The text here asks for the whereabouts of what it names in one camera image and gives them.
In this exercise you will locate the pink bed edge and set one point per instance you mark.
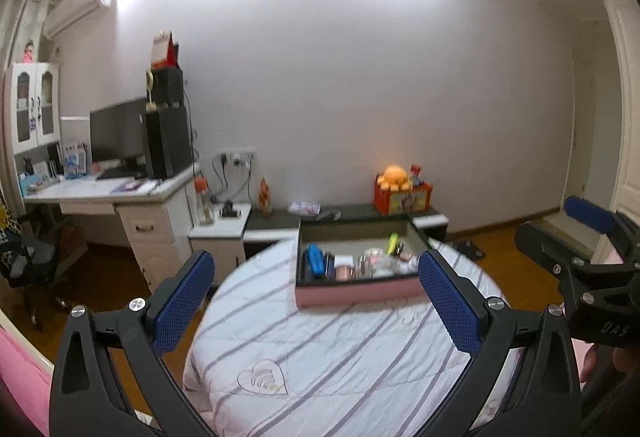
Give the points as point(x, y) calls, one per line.
point(20, 377)

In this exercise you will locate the pale interior door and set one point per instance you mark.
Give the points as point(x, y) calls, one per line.
point(592, 127)

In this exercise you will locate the yellow lollipop toy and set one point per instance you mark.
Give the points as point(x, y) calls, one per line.
point(149, 77)

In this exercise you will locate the black office chair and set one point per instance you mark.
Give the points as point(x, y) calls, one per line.
point(35, 262)

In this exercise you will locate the orange snack bag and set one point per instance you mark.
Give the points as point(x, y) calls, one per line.
point(265, 197)

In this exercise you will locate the pink notebook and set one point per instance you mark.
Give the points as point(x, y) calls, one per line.
point(132, 185)

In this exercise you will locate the white air conditioner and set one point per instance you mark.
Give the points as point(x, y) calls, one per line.
point(75, 9)

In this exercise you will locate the white nightstand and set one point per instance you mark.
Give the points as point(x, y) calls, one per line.
point(220, 232)

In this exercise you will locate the yellow highlighter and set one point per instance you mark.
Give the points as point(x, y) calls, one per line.
point(395, 243)

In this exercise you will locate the orange-capped clear bottle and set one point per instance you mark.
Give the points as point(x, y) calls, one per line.
point(204, 202)

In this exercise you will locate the black computer monitor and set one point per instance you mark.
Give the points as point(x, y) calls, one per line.
point(117, 129)

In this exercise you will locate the white wardrobe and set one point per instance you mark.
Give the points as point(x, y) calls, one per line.
point(627, 67)

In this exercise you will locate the rose gold round canister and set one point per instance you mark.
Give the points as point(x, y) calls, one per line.
point(344, 273)

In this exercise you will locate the orange octopus plush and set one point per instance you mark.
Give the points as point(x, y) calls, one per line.
point(394, 177)

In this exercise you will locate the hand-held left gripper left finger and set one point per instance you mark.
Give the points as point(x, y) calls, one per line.
point(184, 299)

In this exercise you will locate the white desk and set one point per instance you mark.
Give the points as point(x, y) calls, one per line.
point(150, 227)

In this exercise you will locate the black slippers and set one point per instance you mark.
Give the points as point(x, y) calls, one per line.
point(467, 250)

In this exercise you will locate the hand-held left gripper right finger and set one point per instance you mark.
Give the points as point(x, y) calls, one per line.
point(446, 302)

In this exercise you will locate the small black device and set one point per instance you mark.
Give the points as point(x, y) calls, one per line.
point(229, 210)

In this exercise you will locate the black speaker box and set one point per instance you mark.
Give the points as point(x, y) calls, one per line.
point(169, 87)

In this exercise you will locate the large white charger plug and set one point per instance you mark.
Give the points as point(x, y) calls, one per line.
point(344, 260)

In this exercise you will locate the printed tissue packet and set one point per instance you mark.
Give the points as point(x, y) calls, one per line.
point(304, 207)

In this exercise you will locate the white wall outlet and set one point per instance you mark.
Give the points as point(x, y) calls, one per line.
point(237, 152)

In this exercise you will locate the blue tissue box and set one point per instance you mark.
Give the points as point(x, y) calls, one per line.
point(31, 184)

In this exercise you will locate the person's right hand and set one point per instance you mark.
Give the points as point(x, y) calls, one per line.
point(625, 359)

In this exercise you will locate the red desk calendar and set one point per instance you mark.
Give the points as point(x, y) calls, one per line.
point(164, 49)

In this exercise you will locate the black low bench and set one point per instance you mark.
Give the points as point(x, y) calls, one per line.
point(360, 212)

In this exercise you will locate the white glass-door cabinet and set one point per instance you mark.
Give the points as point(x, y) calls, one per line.
point(35, 107)

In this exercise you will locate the pink doll figure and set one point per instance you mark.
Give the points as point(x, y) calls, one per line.
point(28, 52)

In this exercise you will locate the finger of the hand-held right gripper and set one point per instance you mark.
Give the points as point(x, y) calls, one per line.
point(545, 244)
point(590, 214)

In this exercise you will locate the blue highlighter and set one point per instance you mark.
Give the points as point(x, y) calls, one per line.
point(313, 259)

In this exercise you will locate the pink quilted cloth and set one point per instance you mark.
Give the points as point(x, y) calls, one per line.
point(578, 357)

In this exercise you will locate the clear glass jar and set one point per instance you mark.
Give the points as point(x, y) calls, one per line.
point(363, 264)

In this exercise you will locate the red printed box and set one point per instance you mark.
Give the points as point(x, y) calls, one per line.
point(402, 199)

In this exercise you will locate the black computer tower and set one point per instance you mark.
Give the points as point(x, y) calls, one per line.
point(170, 142)

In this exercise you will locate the pink storage box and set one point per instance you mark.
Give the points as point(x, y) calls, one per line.
point(357, 294)

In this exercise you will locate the blue white box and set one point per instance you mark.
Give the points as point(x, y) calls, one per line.
point(75, 159)

